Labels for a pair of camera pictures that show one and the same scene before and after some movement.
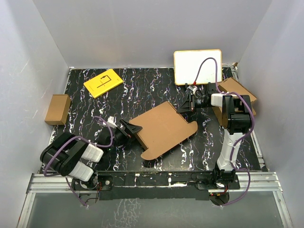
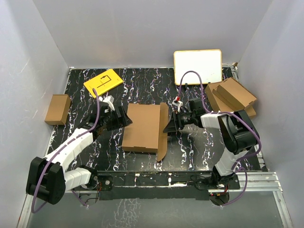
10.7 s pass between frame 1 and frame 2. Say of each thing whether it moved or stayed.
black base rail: stayed
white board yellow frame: stayed
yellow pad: stayed
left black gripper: moved
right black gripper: moved
